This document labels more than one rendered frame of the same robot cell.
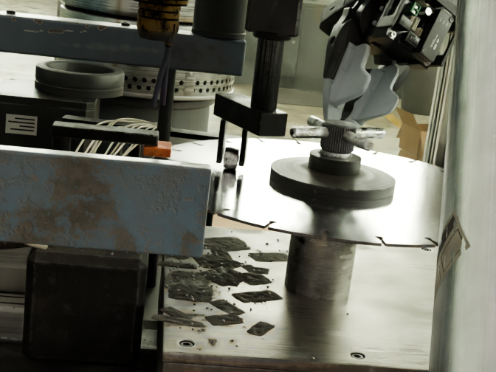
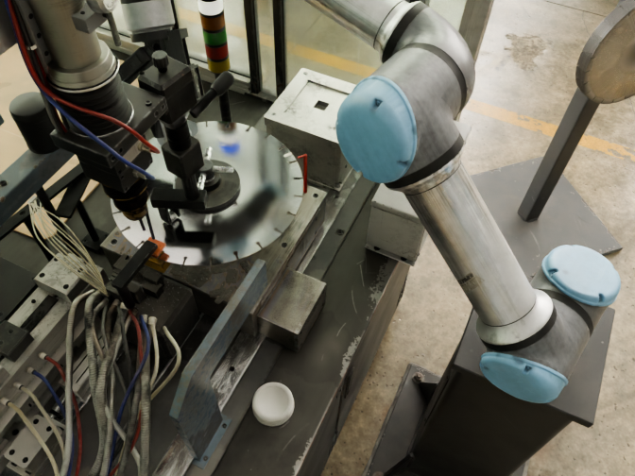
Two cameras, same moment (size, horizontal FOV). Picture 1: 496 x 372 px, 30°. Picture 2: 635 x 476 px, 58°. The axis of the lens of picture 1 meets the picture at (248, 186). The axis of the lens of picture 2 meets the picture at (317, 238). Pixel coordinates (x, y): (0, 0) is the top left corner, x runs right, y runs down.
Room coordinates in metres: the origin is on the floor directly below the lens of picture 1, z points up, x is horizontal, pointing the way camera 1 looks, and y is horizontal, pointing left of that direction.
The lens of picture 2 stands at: (0.30, 0.39, 1.70)
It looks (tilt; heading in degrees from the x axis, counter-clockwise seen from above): 54 degrees down; 300
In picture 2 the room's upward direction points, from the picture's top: 2 degrees clockwise
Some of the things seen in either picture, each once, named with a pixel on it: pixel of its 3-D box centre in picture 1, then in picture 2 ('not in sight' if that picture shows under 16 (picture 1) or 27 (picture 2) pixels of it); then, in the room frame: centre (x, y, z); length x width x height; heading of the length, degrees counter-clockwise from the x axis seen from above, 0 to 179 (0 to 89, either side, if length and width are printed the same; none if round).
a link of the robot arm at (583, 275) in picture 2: not in sight; (569, 292); (0.19, -0.24, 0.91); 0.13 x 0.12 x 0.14; 84
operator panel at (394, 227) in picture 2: not in sight; (418, 186); (0.52, -0.39, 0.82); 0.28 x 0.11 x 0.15; 96
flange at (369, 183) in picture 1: (333, 168); (207, 181); (0.80, -0.07, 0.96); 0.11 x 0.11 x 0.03
